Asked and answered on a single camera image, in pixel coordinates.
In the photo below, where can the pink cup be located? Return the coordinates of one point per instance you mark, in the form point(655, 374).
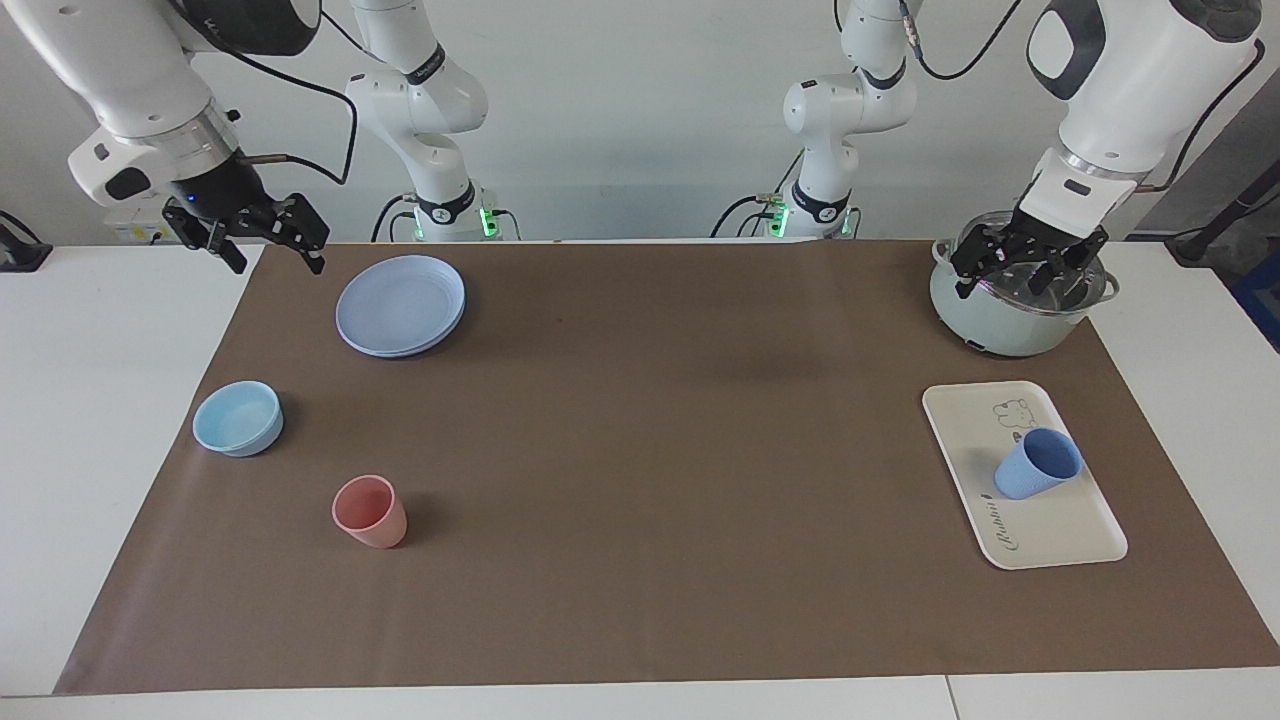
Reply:
point(375, 520)

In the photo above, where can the brown table mat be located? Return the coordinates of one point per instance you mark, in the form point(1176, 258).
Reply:
point(650, 450)

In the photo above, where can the black table clamp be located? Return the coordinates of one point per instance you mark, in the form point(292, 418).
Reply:
point(20, 250)

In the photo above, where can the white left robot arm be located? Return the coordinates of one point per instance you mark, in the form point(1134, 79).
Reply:
point(1130, 90)

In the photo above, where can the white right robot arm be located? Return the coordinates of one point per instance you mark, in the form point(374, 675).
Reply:
point(120, 70)

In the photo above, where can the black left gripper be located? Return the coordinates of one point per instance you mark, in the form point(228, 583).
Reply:
point(1050, 245)

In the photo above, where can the light blue bowl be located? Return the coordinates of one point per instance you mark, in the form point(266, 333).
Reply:
point(235, 420)

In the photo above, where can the blue crate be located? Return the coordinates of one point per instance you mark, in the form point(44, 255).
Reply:
point(1262, 300)

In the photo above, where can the lavender blue plate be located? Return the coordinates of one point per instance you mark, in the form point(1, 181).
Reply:
point(395, 305)

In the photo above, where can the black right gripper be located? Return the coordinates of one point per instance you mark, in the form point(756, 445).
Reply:
point(225, 195)

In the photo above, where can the black stand mount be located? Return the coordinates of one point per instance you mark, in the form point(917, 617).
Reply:
point(1215, 225)

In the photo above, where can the white power strip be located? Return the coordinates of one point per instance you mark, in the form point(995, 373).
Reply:
point(135, 232)

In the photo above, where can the pale green cooking pot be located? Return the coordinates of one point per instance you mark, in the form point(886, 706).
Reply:
point(1000, 320)

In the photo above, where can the blue ribbed cup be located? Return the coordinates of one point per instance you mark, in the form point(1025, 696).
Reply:
point(1030, 478)

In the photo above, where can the cream rabbit print tray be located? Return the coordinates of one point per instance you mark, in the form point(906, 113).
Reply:
point(1060, 530)

